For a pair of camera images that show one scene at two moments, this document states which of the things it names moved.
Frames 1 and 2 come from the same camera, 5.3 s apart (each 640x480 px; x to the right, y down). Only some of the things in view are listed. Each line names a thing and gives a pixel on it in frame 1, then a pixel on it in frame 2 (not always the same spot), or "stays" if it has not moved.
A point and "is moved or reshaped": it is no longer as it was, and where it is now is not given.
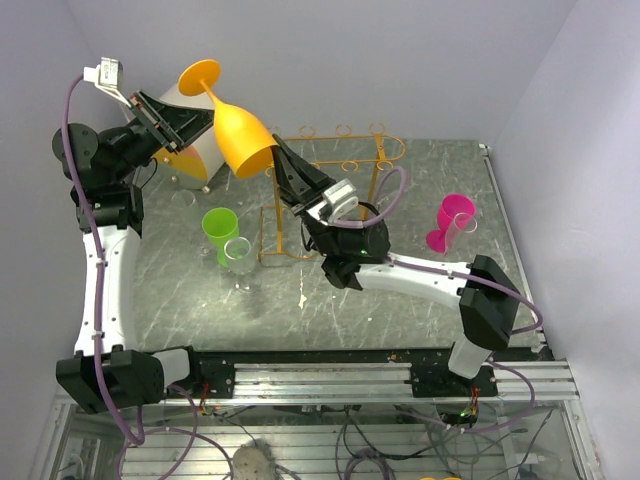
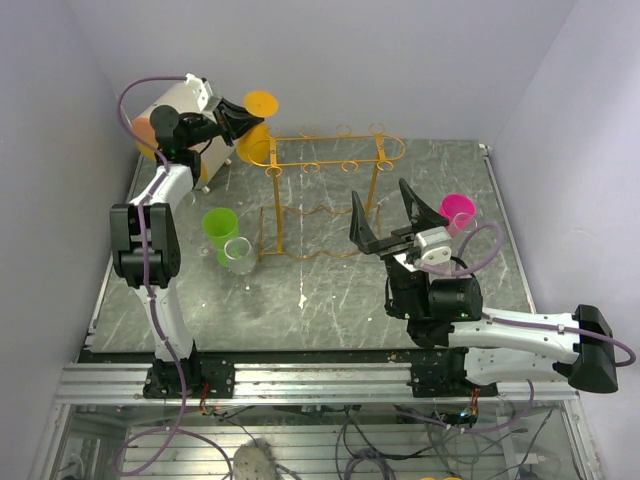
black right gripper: x=301 y=187 → x=421 y=216
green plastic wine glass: x=221 y=225 stays
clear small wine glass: x=182 y=199 stays
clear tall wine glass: x=462 y=221 stays
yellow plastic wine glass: x=248 y=147 is moved or reshaped
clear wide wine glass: x=240 y=259 stays
